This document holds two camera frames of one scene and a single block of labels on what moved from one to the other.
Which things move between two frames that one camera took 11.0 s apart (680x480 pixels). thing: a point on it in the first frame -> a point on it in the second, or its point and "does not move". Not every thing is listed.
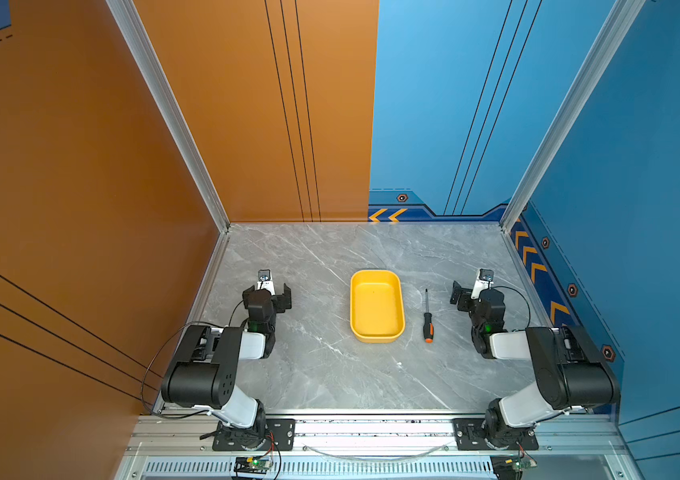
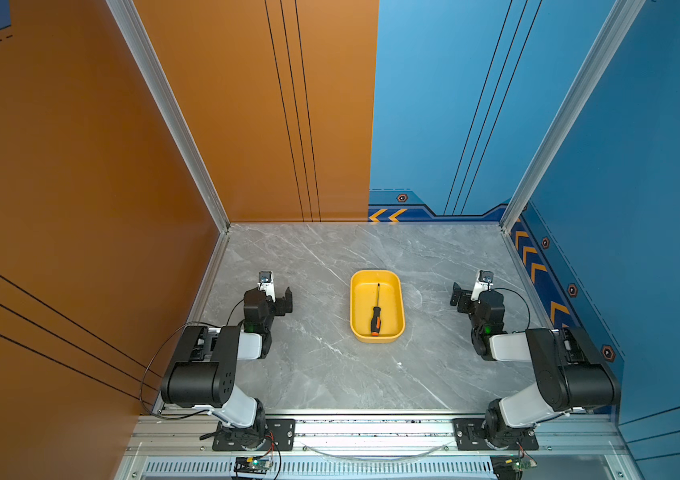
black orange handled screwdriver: [428, 325] -> [375, 322]
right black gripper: [465, 297] does not move
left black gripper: [281, 302] does not move
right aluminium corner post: [607, 43] does not move
